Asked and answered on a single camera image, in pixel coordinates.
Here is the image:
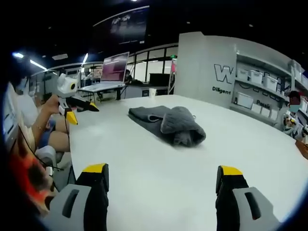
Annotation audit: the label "brown wooden tray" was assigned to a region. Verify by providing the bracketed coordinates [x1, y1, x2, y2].
[295, 139, 308, 159]

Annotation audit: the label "thin black cable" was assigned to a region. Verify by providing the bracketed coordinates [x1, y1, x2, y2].
[14, 125, 65, 191]

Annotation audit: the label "black monitor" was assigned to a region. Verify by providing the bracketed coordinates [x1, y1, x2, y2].
[148, 73, 171, 85]

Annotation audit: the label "person's printed shirt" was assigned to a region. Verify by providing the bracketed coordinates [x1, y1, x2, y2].
[4, 81, 57, 218]

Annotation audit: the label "grey towel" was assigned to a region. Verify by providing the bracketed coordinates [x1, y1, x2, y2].
[128, 105, 207, 147]

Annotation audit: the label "person's left hand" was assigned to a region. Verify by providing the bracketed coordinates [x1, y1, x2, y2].
[44, 94, 64, 116]

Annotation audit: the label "grey white device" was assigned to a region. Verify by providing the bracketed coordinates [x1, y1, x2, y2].
[36, 145, 64, 167]

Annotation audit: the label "grey metal shelving rack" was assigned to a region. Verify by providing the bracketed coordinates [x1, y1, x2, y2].
[230, 53, 308, 132]

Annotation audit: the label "row of white storage bins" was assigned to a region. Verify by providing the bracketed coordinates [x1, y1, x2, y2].
[234, 68, 308, 121]

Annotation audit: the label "person's legs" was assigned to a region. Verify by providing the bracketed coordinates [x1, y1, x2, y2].
[38, 119, 72, 154]

